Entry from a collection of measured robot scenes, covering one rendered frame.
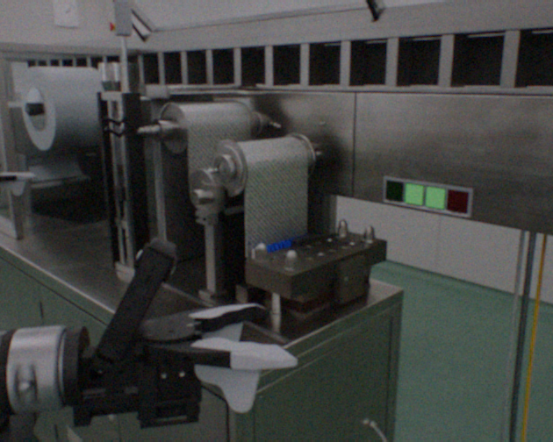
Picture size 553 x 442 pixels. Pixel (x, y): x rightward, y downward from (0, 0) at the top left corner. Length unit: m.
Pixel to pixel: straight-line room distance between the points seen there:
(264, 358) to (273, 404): 0.80
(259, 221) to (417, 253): 2.95
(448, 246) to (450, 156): 2.78
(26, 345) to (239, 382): 0.19
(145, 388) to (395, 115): 1.09
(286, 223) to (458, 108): 0.54
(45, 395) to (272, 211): 1.02
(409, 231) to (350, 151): 2.78
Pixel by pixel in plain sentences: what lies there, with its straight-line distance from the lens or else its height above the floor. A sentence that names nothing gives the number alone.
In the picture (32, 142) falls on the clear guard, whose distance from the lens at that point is 2.19.
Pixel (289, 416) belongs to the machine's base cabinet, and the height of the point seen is 0.72.
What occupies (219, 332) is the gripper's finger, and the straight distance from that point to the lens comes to 0.58.
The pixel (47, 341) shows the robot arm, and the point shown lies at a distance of 0.52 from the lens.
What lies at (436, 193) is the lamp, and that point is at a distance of 1.39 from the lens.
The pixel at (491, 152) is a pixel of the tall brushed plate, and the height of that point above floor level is 1.31.
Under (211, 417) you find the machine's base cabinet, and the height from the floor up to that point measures 0.76.
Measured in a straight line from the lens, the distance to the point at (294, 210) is 1.51.
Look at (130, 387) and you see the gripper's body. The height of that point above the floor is 1.20.
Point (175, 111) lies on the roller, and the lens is 1.59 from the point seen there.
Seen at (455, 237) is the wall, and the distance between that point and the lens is 4.09.
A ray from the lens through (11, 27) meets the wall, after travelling 7.00.
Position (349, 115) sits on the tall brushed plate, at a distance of 1.53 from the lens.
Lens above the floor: 1.47
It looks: 14 degrees down
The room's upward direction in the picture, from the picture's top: straight up
